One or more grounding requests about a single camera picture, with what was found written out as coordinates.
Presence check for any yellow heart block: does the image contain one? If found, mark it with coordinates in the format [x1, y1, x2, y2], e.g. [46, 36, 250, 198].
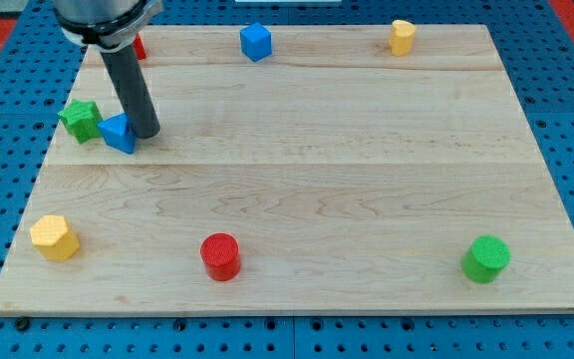
[389, 20, 417, 57]

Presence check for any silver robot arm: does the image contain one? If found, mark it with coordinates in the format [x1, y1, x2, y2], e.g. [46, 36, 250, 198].
[53, 0, 163, 53]

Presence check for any blue triangle block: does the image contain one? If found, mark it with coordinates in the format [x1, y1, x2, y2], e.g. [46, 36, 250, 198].
[97, 113, 136, 155]

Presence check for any green star block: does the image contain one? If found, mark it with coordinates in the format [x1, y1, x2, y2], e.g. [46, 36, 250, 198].
[58, 100, 102, 144]

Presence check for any yellow hexagon block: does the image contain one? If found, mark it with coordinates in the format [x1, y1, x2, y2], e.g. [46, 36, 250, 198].
[30, 214, 80, 261]

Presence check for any red cylinder block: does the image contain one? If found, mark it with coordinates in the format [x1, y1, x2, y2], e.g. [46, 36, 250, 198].
[200, 232, 241, 281]

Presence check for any blue cube block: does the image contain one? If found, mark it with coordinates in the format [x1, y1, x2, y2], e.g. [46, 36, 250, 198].
[239, 23, 273, 62]

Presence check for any red block behind arm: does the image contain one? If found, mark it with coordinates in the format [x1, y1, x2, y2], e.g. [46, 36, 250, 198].
[133, 34, 146, 60]

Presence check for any green cylinder block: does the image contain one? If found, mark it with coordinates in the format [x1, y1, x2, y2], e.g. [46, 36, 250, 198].
[460, 234, 511, 284]

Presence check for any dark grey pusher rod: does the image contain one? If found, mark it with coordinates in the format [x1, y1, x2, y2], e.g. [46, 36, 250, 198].
[101, 45, 160, 139]

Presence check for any light wooden board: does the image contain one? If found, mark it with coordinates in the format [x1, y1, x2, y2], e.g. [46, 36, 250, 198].
[0, 25, 574, 317]

